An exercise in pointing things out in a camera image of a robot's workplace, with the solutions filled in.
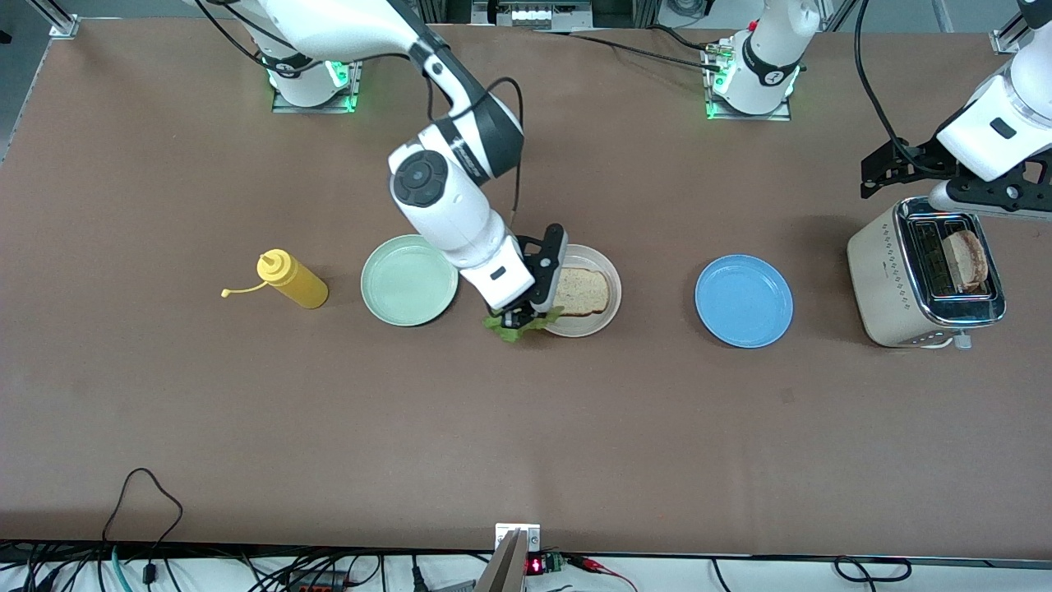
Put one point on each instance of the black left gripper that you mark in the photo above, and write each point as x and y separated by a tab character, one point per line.
915	159

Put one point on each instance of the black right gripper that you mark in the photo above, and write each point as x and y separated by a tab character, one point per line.
521	316

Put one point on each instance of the green lettuce leaf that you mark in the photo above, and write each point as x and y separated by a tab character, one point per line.
514	334

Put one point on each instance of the brown bread slice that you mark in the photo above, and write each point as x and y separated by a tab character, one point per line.
970	261
585	292

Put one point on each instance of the yellow squeeze bottle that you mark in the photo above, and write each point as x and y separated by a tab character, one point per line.
300	284

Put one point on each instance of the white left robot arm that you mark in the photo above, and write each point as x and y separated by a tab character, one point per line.
768	66

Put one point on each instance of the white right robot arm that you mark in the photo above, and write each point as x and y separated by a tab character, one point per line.
444	205

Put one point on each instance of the beige plate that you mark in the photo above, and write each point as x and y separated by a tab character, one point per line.
596	325

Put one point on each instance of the pale green plate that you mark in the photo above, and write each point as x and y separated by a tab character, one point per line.
403	284

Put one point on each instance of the blue plate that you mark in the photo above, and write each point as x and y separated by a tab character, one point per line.
744	301

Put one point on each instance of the beige chrome toaster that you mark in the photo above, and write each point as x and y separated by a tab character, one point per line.
883	279

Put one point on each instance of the red display electronics module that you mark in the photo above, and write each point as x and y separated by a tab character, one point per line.
536	566

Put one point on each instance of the grey metal bar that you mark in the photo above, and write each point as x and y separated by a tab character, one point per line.
503	571

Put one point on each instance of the lit control box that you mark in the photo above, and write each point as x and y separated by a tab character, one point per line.
530	15

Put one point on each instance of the small metal bracket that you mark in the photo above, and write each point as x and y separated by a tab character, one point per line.
530	534

